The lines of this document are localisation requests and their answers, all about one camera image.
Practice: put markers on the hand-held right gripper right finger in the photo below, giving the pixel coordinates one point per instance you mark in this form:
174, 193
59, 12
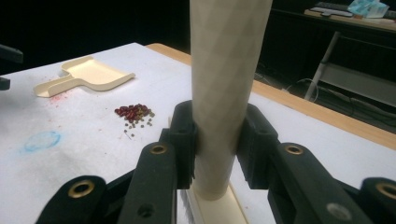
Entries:
258, 146

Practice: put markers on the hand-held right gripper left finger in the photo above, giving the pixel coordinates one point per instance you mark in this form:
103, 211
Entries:
183, 146

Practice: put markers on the brown coffee beans pile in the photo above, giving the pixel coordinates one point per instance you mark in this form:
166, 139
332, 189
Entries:
132, 112

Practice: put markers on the cream brush with red cap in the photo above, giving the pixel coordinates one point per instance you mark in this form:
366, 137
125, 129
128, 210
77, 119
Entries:
224, 77

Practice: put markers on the cream plastic dustpan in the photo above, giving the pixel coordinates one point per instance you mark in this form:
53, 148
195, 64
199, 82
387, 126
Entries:
90, 73

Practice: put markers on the white table cover sheet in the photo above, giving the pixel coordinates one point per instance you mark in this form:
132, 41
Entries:
93, 155

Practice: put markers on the white-framed wooden desk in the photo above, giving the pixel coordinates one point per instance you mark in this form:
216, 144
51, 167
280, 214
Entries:
355, 81

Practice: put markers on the grey keyboard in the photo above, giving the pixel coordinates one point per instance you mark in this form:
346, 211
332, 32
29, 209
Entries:
333, 12

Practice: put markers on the light blue packet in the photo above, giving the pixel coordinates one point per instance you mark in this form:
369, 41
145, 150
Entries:
369, 7

